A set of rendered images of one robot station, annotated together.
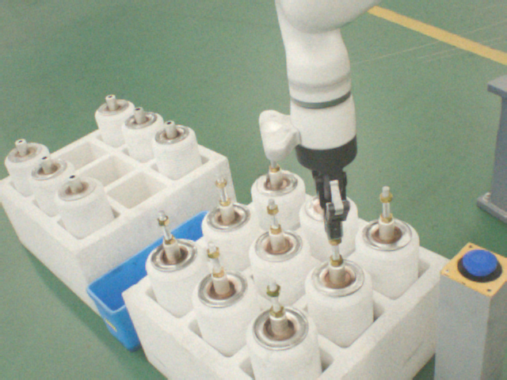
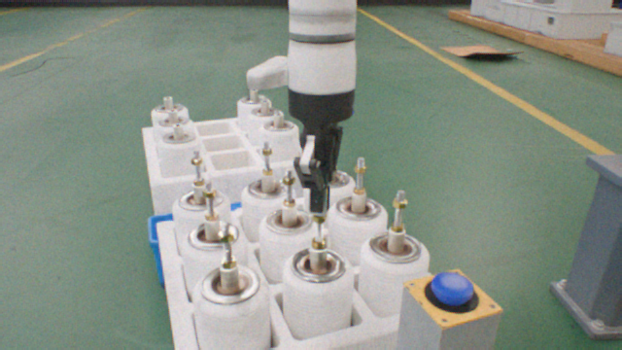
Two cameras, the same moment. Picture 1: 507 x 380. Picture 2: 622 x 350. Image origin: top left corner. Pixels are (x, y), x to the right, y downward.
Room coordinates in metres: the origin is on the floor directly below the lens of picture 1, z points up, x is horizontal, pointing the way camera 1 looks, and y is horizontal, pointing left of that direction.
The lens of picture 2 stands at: (0.12, -0.23, 0.62)
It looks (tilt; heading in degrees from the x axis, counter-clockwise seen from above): 25 degrees down; 18
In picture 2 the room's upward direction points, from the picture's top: straight up
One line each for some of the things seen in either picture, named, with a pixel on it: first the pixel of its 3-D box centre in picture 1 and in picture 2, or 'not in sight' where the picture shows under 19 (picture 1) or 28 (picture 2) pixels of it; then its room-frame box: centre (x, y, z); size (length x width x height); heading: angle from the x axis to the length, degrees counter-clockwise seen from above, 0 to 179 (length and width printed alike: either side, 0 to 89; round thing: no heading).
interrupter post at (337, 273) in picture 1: (337, 271); (318, 257); (0.61, -0.10, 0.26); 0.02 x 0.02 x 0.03
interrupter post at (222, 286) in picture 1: (220, 282); (213, 228); (0.63, 0.07, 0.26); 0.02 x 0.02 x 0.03
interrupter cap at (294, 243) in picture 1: (278, 245); (289, 222); (0.70, -0.03, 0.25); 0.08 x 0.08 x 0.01
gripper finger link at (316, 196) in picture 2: (335, 225); (315, 195); (0.59, -0.10, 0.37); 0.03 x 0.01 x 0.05; 179
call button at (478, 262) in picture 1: (479, 264); (451, 291); (0.51, -0.26, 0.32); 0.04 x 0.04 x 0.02
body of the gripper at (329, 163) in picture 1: (327, 161); (321, 120); (0.61, -0.10, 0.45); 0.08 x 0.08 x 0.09
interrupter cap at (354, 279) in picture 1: (337, 278); (318, 264); (0.61, -0.10, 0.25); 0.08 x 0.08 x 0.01
